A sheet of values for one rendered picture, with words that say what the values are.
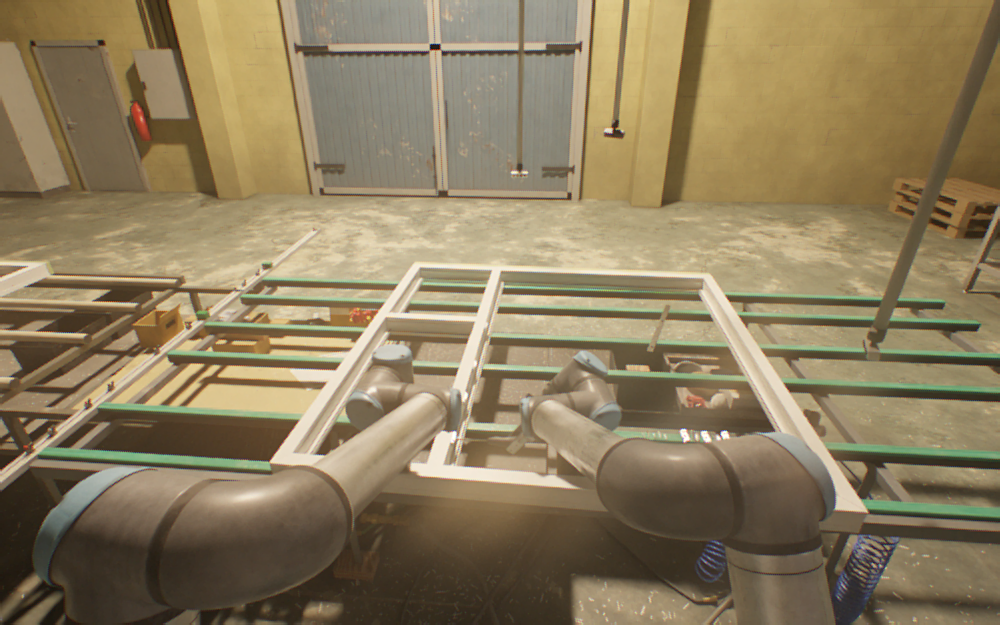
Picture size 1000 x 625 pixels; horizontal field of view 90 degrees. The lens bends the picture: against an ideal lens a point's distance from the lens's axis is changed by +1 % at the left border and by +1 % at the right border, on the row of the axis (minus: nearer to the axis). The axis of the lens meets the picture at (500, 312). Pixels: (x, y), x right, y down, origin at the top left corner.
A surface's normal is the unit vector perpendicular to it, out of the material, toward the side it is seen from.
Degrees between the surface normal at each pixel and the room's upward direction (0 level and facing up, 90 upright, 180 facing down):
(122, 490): 1
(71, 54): 90
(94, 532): 42
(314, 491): 35
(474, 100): 90
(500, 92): 90
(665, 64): 90
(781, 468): 30
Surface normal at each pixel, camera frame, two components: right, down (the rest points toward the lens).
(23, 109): 1.00, 0.04
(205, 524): 0.19, -0.61
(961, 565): 0.00, -0.89
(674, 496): -0.46, -0.17
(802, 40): -0.09, 0.45
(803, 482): 0.14, -0.25
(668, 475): -0.46, -0.54
